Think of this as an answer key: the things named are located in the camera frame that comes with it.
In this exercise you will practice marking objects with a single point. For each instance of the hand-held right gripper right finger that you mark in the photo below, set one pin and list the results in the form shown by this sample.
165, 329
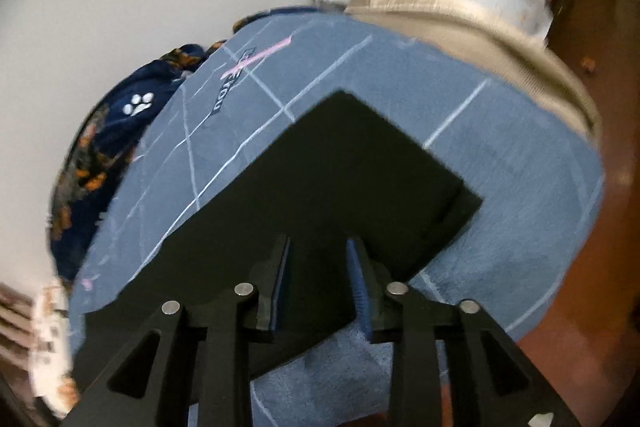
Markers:
359, 292

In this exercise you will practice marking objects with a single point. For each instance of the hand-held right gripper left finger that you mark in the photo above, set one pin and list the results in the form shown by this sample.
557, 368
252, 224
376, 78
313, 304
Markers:
272, 302

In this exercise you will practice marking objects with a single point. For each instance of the black pants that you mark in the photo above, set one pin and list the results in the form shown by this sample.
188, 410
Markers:
325, 167

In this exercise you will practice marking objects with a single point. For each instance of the blue grid bedsheet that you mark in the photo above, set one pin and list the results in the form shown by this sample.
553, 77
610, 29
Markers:
400, 72

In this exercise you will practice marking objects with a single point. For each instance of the white floral quilt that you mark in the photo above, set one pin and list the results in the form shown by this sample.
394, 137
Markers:
50, 347

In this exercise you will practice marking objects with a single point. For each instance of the navy dog print blanket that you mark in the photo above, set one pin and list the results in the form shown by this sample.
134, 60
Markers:
115, 132

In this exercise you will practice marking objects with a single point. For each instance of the beige cloth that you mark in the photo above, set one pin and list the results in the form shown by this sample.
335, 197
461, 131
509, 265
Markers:
500, 27

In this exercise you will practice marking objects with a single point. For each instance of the small brown scrap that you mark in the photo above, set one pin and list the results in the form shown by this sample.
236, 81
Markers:
590, 66

